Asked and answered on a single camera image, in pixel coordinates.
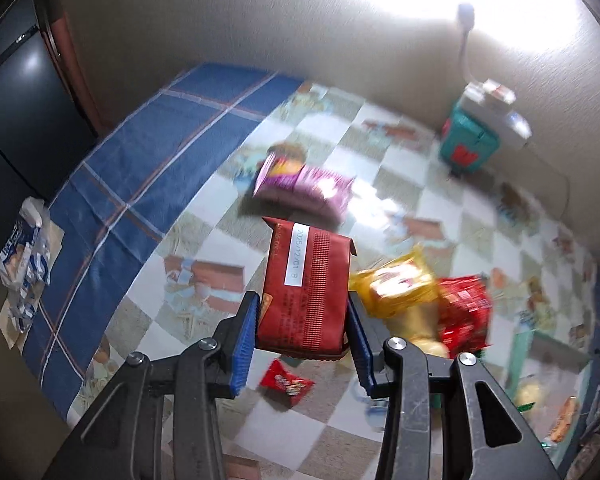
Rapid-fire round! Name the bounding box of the yellow snack packet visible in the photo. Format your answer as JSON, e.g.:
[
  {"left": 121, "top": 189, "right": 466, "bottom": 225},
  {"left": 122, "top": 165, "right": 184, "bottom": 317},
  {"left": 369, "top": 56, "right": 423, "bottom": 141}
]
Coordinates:
[{"left": 350, "top": 245, "right": 438, "bottom": 318}]

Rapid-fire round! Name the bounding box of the small red candy packet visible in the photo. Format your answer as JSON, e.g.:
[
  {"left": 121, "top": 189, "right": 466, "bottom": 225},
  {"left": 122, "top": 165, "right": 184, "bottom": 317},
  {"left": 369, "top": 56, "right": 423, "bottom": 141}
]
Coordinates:
[{"left": 259, "top": 359, "right": 315, "bottom": 408}]

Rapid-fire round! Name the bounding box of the crumpled blue white wrapper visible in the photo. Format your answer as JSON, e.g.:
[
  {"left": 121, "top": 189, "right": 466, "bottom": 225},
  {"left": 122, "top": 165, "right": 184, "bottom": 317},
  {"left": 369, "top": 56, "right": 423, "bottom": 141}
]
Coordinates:
[{"left": 0, "top": 197, "right": 66, "bottom": 348}]

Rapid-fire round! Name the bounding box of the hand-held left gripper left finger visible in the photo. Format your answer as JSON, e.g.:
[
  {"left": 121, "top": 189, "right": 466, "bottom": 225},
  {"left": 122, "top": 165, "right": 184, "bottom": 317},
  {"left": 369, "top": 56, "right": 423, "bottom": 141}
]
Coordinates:
[{"left": 42, "top": 291, "right": 261, "bottom": 480}]

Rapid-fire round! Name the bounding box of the dark red snack packet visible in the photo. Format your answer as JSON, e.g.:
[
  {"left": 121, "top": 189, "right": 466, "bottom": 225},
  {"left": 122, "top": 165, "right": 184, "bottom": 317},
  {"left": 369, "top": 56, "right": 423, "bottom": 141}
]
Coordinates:
[{"left": 255, "top": 216, "right": 358, "bottom": 361}]

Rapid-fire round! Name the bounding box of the pale yellow pudding cup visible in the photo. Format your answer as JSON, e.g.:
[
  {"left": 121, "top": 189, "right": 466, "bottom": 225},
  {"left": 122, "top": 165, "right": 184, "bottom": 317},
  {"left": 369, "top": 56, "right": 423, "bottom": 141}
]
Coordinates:
[{"left": 407, "top": 332, "right": 453, "bottom": 360}]

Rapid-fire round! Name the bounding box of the teal toy box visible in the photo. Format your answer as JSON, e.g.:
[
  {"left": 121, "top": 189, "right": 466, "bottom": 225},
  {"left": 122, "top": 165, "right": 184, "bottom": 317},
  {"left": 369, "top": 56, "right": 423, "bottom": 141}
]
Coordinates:
[{"left": 440, "top": 97, "right": 496, "bottom": 177}]

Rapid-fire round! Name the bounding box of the clear pale bun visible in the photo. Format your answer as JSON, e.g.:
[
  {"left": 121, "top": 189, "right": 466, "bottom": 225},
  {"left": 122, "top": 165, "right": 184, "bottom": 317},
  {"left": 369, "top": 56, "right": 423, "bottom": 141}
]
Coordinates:
[{"left": 516, "top": 379, "right": 542, "bottom": 407}]

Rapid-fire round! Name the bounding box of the bright red snack packet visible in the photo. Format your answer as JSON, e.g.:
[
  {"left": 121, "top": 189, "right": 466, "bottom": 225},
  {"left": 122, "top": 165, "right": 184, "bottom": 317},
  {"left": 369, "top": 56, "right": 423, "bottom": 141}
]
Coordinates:
[{"left": 435, "top": 275, "right": 493, "bottom": 356}]

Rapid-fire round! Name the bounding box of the orange biscuit packet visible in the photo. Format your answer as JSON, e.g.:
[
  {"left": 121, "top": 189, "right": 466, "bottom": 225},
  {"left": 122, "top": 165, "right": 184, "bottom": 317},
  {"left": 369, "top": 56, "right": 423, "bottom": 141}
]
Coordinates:
[{"left": 550, "top": 397, "right": 579, "bottom": 444}]

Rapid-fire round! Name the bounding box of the pink snack packet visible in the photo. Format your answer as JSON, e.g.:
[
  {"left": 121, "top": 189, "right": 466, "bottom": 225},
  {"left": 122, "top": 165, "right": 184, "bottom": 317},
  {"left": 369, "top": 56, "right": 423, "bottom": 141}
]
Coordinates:
[{"left": 252, "top": 152, "right": 357, "bottom": 221}]

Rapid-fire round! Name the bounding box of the white power strip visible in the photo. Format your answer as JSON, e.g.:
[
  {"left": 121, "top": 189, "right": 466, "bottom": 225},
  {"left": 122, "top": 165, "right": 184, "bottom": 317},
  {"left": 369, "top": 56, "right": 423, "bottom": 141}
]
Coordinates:
[{"left": 462, "top": 79, "right": 533, "bottom": 149}]

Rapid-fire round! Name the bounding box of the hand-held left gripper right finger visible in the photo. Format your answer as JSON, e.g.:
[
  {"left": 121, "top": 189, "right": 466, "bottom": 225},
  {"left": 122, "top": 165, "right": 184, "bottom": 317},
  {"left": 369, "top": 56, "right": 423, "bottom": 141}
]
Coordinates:
[{"left": 347, "top": 290, "right": 561, "bottom": 480}]

